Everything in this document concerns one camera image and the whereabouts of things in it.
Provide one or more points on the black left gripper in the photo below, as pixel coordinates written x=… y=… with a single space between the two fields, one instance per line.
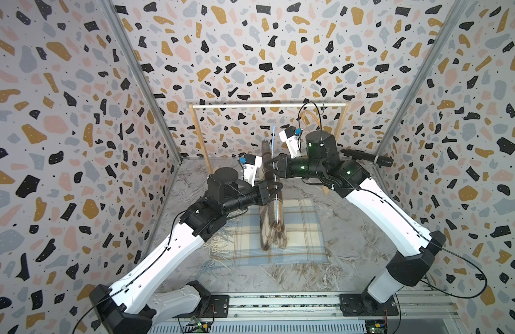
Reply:
x=263 y=197

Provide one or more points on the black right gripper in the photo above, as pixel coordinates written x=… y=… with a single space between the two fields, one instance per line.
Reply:
x=286 y=166

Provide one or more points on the brown plaid scarf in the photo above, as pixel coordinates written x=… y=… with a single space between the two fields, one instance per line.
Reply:
x=273 y=231

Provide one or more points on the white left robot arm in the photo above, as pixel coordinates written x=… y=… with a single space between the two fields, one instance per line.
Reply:
x=132 y=305

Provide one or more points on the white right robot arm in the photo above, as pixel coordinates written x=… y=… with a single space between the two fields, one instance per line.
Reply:
x=341 y=172

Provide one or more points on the orange wooden hanger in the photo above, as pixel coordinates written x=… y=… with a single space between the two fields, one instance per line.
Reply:
x=310 y=116

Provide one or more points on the blue plaid scarf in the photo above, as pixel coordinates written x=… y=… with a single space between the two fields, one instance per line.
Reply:
x=237 y=244

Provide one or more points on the black microphone on stand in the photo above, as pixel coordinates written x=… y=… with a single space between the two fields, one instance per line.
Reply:
x=378 y=160

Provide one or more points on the green circuit board left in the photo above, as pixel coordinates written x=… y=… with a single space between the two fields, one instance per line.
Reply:
x=198 y=327

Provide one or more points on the green circuit board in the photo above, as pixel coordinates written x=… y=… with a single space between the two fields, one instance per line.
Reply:
x=376 y=327
x=198 y=327

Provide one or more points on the green circuit board right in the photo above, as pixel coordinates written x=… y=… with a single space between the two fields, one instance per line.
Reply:
x=376 y=327

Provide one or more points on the aluminium corner profile left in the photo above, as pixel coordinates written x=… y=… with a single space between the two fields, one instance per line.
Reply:
x=109 y=11

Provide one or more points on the aluminium corner profile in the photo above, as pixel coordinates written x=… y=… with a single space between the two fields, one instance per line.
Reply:
x=451 y=21
x=109 y=11

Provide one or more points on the aluminium corner profile right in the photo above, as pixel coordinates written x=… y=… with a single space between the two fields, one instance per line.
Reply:
x=451 y=21

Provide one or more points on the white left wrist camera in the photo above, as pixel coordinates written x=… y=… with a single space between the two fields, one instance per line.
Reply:
x=250 y=164

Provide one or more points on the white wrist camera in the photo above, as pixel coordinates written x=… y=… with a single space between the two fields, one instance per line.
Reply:
x=250 y=164
x=291 y=137

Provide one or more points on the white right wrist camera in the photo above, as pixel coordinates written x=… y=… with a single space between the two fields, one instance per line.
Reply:
x=291 y=137

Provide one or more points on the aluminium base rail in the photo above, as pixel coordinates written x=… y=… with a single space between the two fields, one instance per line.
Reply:
x=323 y=312

